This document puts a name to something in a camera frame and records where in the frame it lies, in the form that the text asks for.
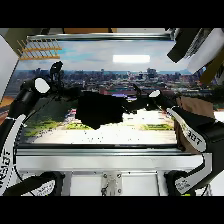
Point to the white garment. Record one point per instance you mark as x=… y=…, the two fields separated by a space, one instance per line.
x=210 y=46

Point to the brown garment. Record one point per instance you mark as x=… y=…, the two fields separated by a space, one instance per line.
x=196 y=105

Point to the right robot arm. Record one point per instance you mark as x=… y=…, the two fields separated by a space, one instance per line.
x=195 y=133

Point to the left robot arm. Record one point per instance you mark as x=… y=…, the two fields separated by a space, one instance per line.
x=10 y=140

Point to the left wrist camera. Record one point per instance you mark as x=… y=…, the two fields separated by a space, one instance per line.
x=56 y=68

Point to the black garment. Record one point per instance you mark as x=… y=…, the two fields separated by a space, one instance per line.
x=100 y=110
x=183 y=45

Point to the olive garment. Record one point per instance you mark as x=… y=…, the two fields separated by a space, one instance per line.
x=213 y=70

